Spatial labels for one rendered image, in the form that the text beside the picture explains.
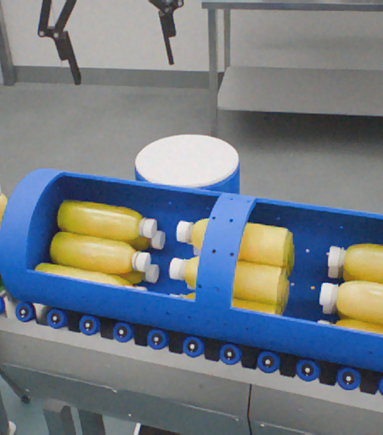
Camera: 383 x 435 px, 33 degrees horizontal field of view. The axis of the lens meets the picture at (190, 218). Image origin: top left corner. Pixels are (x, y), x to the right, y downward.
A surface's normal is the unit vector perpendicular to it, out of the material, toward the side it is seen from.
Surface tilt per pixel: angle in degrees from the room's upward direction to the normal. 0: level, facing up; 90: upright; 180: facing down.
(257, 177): 0
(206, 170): 0
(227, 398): 70
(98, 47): 90
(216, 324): 97
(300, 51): 90
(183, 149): 0
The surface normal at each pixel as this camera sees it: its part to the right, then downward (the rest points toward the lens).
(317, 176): -0.04, -0.82
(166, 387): -0.29, 0.25
